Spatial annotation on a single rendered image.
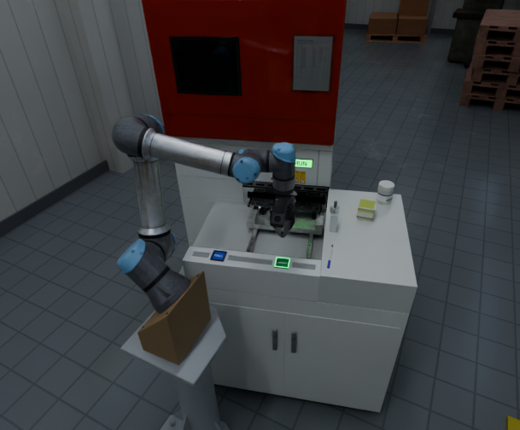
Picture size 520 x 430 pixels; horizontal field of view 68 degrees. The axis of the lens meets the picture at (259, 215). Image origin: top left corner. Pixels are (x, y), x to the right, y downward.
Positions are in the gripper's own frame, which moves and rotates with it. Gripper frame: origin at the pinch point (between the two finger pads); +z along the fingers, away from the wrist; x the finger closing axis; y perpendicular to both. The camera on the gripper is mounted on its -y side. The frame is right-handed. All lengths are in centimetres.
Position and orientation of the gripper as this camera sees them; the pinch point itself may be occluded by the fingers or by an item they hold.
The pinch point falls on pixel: (282, 235)
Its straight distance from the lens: 144.4
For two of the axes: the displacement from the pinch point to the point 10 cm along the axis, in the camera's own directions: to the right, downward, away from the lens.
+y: 1.9, -5.8, 7.9
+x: -9.8, -0.9, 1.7
